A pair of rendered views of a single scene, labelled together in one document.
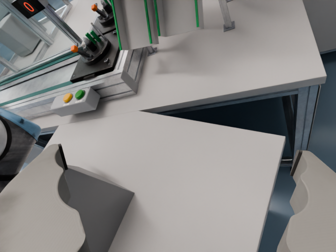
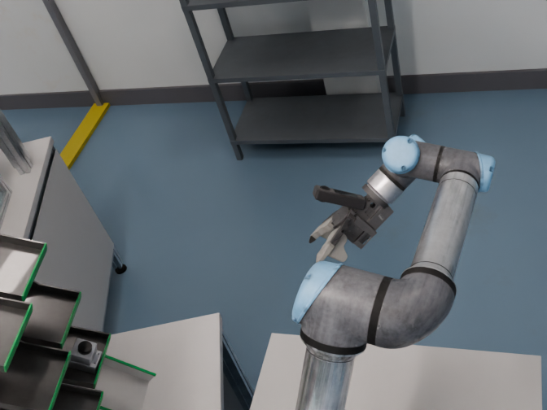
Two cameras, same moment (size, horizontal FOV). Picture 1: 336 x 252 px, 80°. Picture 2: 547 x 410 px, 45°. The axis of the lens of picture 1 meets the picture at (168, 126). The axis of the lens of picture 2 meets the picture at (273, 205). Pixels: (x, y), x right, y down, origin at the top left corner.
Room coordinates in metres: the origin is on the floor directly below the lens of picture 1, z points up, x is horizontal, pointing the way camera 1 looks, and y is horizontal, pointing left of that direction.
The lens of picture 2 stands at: (0.70, 0.81, 2.38)
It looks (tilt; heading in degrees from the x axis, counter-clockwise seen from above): 43 degrees down; 235
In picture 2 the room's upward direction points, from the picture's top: 18 degrees counter-clockwise
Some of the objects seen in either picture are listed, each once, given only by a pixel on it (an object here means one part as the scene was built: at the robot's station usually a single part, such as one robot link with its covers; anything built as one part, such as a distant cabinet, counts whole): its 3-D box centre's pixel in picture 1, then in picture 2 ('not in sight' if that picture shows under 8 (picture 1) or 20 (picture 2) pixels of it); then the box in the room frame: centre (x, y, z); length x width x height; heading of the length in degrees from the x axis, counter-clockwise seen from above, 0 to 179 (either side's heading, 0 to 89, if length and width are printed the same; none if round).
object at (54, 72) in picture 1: (65, 74); not in sight; (1.11, 0.20, 0.91); 0.84 x 0.28 x 0.10; 46
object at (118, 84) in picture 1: (54, 100); not in sight; (0.97, 0.30, 0.91); 0.89 x 0.06 x 0.11; 46
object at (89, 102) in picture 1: (74, 102); not in sight; (0.79, 0.21, 0.93); 0.21 x 0.07 x 0.06; 46
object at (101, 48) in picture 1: (96, 51); not in sight; (0.89, 0.00, 0.98); 0.14 x 0.14 x 0.02
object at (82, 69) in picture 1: (99, 54); not in sight; (0.89, 0.00, 0.96); 0.24 x 0.24 x 0.02; 46
